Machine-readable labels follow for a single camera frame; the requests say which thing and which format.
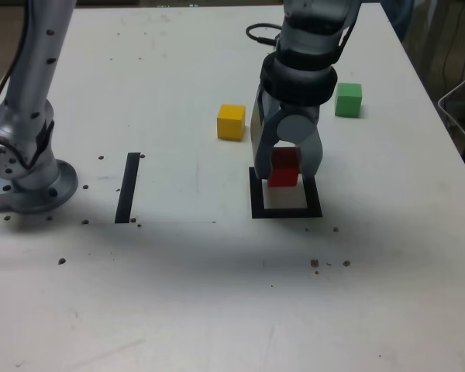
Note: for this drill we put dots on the yellow cube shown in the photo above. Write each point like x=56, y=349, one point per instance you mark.
x=230, y=124

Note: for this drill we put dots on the black tape square outline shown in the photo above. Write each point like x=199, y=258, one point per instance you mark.
x=286, y=213

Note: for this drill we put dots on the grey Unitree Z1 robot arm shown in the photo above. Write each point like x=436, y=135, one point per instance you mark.
x=35, y=77

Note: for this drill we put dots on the green cube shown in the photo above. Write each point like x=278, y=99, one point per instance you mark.
x=348, y=101

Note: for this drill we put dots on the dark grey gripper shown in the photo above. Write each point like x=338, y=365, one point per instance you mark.
x=290, y=107

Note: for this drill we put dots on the red cube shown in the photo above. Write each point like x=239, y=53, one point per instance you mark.
x=283, y=174

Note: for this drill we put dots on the black tape strip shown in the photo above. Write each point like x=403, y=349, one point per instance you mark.
x=127, y=190

